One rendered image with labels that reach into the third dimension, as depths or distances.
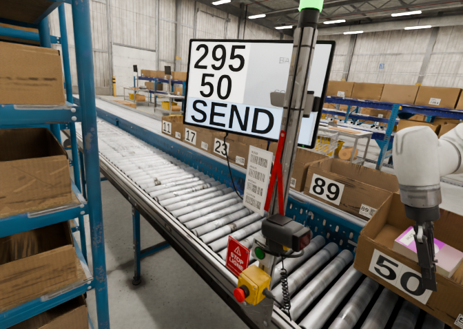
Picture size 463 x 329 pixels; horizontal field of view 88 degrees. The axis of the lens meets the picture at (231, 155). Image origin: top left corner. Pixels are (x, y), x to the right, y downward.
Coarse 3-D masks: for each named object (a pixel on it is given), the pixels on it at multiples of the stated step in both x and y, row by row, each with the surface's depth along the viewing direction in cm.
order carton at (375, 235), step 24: (384, 216) 96; (456, 216) 81; (360, 240) 79; (384, 240) 93; (456, 240) 84; (360, 264) 83; (408, 264) 69; (456, 288) 62; (432, 312) 70; (456, 312) 64
